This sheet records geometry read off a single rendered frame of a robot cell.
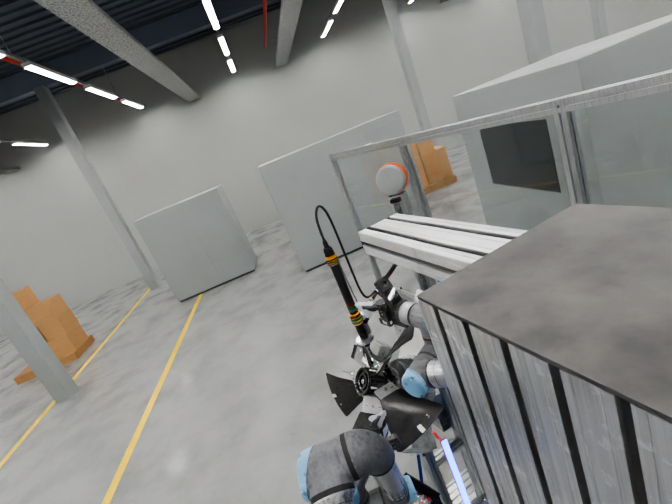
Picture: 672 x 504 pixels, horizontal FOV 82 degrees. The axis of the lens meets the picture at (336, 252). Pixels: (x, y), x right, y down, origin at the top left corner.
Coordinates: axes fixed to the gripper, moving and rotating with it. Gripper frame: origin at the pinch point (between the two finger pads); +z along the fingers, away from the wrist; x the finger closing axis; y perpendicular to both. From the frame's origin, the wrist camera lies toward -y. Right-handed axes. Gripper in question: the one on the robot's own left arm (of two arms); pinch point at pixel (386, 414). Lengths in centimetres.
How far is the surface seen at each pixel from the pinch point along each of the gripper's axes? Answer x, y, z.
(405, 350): 3.7, 7.4, 44.3
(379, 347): -0.2, 20.1, 43.9
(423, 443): 21.0, -4.6, 5.9
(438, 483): 68, 13, 25
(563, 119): -73, -82, 41
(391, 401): -1.1, -0.7, 5.6
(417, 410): 0.9, -11.7, 2.6
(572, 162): -59, -80, 40
